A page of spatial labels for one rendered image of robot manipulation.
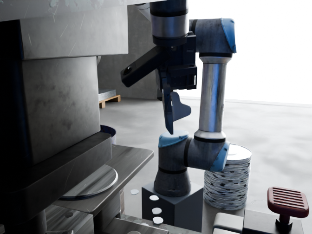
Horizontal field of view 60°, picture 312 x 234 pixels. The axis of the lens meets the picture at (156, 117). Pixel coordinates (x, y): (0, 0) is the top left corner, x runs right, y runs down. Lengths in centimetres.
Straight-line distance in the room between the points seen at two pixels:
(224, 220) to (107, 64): 514
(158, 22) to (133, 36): 480
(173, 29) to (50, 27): 31
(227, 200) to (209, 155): 89
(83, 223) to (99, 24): 25
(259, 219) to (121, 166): 26
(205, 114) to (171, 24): 49
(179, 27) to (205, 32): 41
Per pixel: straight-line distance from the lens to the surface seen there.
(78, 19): 29
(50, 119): 29
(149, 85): 526
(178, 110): 58
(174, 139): 99
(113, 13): 35
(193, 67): 57
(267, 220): 54
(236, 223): 66
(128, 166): 52
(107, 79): 566
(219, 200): 182
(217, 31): 94
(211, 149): 96
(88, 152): 31
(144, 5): 72
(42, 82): 28
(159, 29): 54
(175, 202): 103
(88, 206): 42
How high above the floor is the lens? 100
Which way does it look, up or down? 15 degrees down
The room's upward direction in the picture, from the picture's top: straight up
